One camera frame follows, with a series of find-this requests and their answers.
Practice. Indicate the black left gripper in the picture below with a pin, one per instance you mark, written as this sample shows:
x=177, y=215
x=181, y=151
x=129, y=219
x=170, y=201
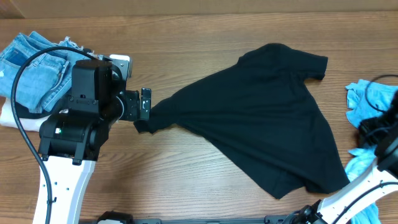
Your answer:
x=132, y=112

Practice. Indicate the black t-shirt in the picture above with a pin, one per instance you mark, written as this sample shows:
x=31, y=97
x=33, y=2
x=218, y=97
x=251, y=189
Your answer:
x=261, y=116

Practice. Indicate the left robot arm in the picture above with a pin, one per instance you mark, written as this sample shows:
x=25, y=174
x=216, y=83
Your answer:
x=70, y=142

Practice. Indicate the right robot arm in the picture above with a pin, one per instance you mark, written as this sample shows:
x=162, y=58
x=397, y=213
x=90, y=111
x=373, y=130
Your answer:
x=378, y=180

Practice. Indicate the blue denim shorts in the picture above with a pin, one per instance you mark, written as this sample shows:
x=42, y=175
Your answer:
x=48, y=77

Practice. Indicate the folded dark navy garment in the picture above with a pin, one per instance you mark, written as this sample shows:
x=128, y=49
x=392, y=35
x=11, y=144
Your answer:
x=24, y=112

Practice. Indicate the light blue crumpled shirt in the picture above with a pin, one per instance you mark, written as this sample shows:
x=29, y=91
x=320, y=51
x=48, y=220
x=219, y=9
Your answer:
x=363, y=100

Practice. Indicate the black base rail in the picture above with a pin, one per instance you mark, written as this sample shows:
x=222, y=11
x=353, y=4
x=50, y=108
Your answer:
x=117, y=217

